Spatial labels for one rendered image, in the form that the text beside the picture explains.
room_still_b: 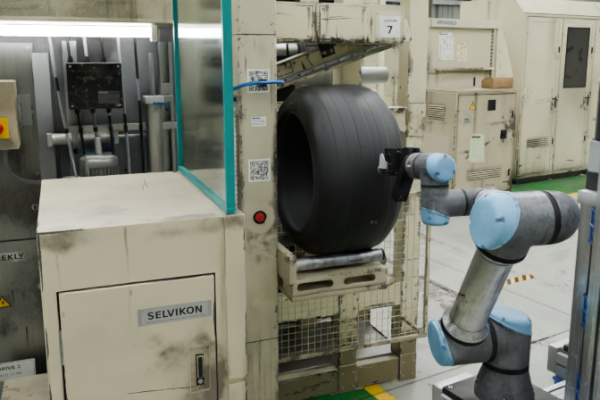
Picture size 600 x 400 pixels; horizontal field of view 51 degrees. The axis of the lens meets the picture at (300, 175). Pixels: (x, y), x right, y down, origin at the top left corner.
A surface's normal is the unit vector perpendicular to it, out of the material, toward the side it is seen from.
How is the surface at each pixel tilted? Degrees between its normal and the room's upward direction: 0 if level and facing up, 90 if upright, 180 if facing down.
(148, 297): 90
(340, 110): 41
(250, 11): 90
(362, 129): 56
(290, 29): 90
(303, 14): 90
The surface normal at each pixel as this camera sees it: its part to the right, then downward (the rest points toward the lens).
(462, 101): 0.50, 0.16
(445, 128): -0.86, 0.09
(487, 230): -0.95, -0.06
